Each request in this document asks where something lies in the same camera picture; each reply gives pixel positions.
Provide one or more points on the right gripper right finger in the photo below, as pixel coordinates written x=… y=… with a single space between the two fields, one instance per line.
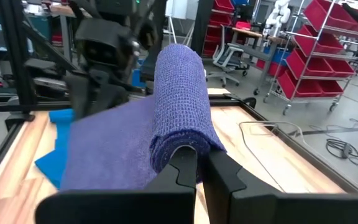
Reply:
x=259 y=208

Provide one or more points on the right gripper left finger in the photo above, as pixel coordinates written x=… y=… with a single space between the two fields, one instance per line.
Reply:
x=166 y=202

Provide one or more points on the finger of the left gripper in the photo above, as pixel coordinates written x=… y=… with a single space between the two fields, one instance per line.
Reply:
x=115 y=95
x=85 y=93

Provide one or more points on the dark blue elastic bandage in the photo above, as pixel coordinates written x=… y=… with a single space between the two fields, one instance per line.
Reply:
x=179 y=93

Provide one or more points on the bright blue elastic bandage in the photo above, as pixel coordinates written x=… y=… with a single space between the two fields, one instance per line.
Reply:
x=54 y=161

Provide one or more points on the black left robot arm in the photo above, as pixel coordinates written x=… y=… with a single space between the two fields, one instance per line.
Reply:
x=117 y=6

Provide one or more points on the grey office chair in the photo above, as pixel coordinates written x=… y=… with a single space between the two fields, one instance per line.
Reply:
x=227 y=56

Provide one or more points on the red bin shelf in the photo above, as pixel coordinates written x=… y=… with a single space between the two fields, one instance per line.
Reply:
x=222 y=15

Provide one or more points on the red plastic bin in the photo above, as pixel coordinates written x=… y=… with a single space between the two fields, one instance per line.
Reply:
x=309 y=63
x=319 y=40
x=300 y=85
x=328 y=12

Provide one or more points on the wooden work table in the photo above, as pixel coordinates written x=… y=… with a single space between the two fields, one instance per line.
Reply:
x=250 y=32

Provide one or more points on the blue plastic bin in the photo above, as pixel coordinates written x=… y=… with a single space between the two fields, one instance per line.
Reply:
x=280 y=56

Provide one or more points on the black aluminium table frame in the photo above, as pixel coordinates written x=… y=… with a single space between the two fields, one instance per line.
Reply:
x=14 y=62

